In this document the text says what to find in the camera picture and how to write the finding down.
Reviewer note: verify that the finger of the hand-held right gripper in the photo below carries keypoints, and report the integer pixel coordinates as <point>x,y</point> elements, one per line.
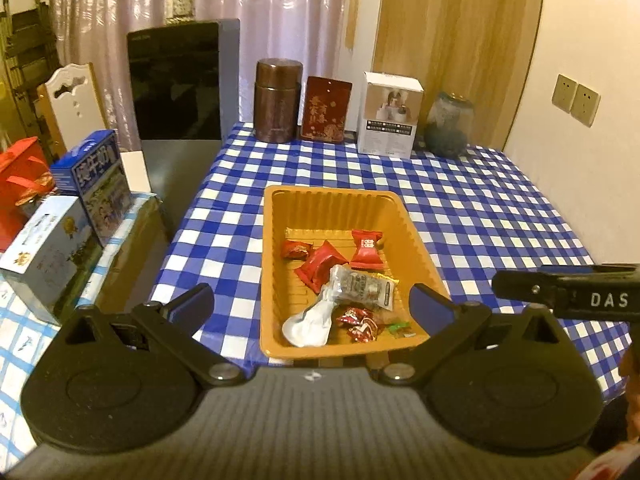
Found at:
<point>590,269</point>
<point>530,290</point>

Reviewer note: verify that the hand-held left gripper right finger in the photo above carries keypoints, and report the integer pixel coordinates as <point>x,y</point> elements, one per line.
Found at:
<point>430,305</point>

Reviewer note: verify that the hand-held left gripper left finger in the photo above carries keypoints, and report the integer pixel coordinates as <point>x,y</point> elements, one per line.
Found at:
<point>192,303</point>

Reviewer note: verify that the green candy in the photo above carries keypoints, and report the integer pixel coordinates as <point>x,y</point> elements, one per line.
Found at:
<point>399,328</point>

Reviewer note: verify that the grey snack packet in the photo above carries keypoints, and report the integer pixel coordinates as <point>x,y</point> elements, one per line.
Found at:
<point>362,287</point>

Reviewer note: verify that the red square candy packet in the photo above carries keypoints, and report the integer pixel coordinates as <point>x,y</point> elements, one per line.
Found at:
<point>366,249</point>

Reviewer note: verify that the red pillow snack packet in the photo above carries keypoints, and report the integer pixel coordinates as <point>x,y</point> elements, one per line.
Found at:
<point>322,266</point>

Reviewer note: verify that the small dark red candy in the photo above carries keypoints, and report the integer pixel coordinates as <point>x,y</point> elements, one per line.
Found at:
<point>296,249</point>

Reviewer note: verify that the white silver snack packet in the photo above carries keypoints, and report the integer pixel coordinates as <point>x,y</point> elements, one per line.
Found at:
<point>310,324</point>

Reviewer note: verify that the orange plastic tray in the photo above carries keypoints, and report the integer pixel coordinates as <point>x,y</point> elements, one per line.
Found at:
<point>340,210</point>

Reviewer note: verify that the blue white checkered tablecloth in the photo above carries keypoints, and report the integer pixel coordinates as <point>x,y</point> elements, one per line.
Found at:
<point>475,220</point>

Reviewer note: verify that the white board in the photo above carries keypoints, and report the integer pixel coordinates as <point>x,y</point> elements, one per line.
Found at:
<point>136,172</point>

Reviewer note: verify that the blue milk carton box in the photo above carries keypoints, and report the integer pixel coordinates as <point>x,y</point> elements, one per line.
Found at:
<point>95,190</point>

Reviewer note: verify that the light blue carton box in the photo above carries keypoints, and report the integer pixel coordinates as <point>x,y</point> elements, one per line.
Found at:
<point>45,255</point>

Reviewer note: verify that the glass jar with dark contents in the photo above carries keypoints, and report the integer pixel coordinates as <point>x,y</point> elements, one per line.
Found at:
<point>448,127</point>

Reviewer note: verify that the white product box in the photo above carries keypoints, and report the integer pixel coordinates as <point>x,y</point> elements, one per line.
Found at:
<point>390,115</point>

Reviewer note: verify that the red gift bag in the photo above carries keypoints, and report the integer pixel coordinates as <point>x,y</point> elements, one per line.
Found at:
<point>17,195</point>

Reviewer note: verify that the brown metal canister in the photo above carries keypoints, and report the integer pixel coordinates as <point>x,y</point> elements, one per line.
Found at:
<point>277,102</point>

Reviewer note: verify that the red box with gold print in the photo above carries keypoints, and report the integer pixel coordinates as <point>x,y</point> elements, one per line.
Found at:
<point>325,110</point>

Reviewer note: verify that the black appliance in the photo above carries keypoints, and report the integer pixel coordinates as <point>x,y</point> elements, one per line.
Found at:
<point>175,80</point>

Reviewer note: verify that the white wooden chair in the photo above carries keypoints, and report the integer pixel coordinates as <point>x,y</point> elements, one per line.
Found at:
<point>75,110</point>

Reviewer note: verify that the pale sheer curtain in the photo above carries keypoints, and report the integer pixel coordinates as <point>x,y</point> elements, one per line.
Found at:
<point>275,20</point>

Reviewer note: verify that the small glass jar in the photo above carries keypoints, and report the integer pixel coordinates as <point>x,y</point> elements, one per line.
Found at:
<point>180,5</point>

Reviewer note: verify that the dark folding rack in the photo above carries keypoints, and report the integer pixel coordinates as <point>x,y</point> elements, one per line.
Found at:
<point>25,35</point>

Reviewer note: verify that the beige wall socket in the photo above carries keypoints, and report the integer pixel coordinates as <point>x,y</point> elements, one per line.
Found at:
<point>586,105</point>
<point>564,92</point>

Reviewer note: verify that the wooden wall panel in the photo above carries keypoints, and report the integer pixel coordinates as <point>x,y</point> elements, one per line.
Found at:
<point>450,20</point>

